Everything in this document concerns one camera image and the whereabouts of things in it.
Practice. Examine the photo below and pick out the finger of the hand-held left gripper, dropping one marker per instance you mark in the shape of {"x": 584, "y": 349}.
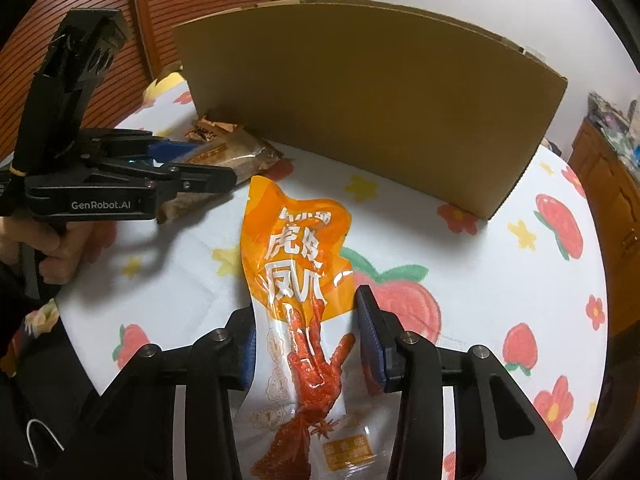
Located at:
{"x": 205, "y": 179}
{"x": 172, "y": 149}

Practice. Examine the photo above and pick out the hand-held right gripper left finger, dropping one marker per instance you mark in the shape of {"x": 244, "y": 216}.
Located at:
{"x": 247, "y": 360}

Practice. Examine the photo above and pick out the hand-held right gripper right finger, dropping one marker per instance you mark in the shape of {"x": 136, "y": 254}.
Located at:
{"x": 372, "y": 350}

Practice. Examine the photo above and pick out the brown clear snack packet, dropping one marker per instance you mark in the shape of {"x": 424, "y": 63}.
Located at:
{"x": 245, "y": 152}

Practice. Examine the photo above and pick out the orange chicken feet snack packet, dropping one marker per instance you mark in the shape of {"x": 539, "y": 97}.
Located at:
{"x": 295, "y": 270}

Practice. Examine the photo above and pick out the brown cardboard box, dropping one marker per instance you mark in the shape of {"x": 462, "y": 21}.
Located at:
{"x": 370, "y": 100}

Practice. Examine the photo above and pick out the person's left hand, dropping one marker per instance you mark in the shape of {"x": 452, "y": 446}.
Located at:
{"x": 55, "y": 242}

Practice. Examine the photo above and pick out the white fruit printed blanket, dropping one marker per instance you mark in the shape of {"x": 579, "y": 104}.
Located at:
{"x": 475, "y": 280}

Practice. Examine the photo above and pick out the floral cloth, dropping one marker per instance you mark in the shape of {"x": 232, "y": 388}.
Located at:
{"x": 40, "y": 317}

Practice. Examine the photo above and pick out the wooden louvered wardrobe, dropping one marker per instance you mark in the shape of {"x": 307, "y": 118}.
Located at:
{"x": 150, "y": 10}

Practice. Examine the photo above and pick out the wooden cabinet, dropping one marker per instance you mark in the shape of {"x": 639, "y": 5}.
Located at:
{"x": 610, "y": 180}

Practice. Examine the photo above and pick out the stack of printed cloths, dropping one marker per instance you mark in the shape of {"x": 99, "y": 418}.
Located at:
{"x": 612, "y": 110}

